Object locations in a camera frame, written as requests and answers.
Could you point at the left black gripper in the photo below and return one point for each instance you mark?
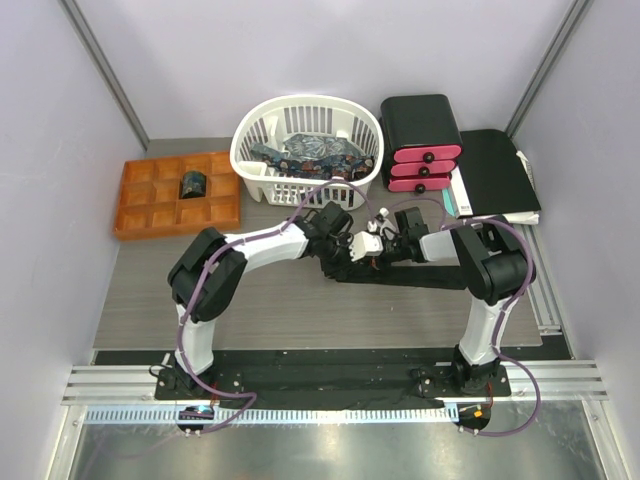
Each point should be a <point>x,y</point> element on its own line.
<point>340,273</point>

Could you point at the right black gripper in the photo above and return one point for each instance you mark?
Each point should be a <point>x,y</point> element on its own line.
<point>382,262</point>

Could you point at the black tie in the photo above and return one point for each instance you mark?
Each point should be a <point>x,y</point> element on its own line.
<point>432,277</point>

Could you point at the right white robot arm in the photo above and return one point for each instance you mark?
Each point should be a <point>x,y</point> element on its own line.
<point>487,258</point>

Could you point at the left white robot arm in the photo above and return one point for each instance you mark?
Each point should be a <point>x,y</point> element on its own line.
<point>204,280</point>

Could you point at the floral patterned ties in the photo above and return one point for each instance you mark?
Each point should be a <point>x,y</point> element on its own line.
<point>316,157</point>

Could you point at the white teal book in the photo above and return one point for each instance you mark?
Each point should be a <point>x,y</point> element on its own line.
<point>454,197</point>

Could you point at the black pink drawer box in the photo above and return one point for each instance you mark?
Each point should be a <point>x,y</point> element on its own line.
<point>422,143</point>

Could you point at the black folder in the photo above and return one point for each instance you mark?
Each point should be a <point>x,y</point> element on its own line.
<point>493,177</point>

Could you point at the white plastic basket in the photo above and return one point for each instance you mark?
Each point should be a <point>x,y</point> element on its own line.
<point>275,120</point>

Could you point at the rolled dark patterned tie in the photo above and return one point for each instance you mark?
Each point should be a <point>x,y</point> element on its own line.
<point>193,185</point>

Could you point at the orange wooden compartment tray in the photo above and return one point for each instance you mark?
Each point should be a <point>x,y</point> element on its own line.
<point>151,203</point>

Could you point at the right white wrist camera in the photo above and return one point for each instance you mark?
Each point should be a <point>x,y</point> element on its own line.
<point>382,226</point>

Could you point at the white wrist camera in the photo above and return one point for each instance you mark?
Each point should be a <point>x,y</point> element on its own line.
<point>382,226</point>
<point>366,243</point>

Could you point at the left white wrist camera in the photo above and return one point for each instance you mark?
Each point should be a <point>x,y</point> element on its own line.
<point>366,243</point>

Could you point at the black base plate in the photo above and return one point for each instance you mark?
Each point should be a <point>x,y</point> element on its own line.
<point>328,380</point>

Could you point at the aluminium rail frame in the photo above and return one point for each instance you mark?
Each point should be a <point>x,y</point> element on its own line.
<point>122,395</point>

